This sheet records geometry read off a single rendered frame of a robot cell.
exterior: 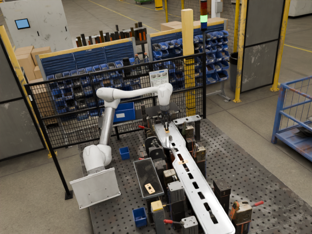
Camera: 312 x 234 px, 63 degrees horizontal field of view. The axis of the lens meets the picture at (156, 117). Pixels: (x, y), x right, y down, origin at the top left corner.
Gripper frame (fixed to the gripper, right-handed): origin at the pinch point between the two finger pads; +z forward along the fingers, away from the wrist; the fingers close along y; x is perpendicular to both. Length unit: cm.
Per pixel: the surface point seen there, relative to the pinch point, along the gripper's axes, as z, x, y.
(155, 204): -10, 95, 34
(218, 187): 4, 84, -13
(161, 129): 6.6, -7.0, 3.5
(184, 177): 6, 64, 5
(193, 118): 6.6, -15.1, -33.9
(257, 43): 0, -199, -229
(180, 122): 6.6, -12.9, -18.2
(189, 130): 3.9, 8.2, -20.5
